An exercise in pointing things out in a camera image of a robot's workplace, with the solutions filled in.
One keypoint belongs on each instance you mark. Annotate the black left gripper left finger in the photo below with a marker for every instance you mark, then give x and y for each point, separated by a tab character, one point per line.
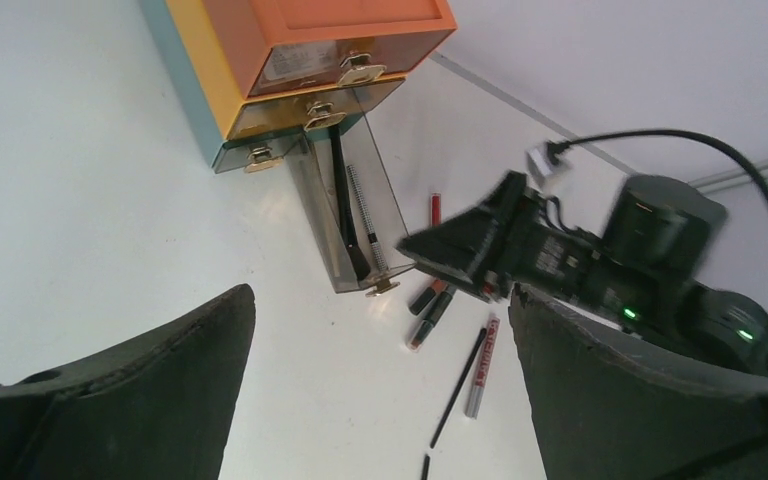
157	406

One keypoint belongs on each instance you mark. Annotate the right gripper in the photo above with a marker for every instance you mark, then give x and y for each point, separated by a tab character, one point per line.
505	238

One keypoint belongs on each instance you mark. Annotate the dark green makeup pen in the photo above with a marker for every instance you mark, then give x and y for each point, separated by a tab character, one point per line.
430	317

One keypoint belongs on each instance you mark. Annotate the orange lip gloss black cap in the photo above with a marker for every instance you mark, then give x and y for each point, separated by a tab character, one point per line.
426	296

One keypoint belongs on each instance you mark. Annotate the thin black eyeliner brush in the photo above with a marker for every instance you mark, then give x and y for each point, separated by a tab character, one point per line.
458	387

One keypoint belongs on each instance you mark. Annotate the long thin black brush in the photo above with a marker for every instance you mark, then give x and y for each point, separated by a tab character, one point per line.
425	467

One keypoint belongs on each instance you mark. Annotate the black powder brush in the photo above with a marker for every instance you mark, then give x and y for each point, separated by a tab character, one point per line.
347	228

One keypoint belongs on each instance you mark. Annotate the red lip gloss black cap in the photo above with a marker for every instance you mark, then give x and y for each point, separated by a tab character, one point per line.
435	209

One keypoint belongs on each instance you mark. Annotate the orange yellow blue drawer box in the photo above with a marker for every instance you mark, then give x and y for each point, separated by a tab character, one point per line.
261	81

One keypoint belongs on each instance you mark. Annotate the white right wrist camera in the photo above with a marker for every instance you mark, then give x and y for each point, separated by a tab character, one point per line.
545	163

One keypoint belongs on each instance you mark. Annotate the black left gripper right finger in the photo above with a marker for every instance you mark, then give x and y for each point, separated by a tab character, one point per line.
606	405

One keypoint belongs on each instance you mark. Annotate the red lipstick silver end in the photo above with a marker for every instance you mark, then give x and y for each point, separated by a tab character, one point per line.
483	366

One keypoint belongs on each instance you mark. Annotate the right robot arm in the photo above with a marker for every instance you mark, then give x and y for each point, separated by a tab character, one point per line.
640	273

